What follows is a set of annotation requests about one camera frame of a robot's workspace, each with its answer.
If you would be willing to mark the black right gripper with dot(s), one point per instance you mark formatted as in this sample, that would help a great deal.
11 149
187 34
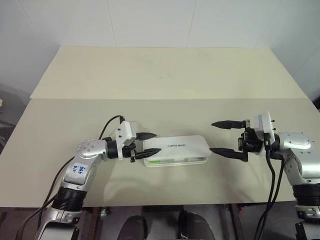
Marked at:
250 142

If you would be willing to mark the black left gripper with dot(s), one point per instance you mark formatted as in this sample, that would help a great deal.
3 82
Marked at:
131 151

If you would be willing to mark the green highlighter marker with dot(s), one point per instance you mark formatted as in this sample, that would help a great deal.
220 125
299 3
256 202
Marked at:
155 162

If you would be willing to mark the white hard pencil case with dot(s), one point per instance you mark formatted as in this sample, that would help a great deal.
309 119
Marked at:
180 150

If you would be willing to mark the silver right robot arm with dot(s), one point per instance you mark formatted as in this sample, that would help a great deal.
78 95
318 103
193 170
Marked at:
297 142

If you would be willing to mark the white caster wheel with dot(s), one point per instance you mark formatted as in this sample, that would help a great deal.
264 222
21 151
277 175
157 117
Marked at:
104 213

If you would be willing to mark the dark rounded shape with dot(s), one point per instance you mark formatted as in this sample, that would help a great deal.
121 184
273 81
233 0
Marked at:
195 225
135 228

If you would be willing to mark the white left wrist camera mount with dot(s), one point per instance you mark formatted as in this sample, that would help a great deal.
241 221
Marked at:
123 132

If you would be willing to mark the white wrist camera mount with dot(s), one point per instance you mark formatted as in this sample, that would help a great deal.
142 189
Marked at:
123 132
262 123

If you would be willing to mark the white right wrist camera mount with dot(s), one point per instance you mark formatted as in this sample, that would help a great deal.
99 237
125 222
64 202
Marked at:
262 123

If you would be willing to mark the metal table frame leg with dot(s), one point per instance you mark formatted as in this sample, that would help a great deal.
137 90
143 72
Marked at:
236 220

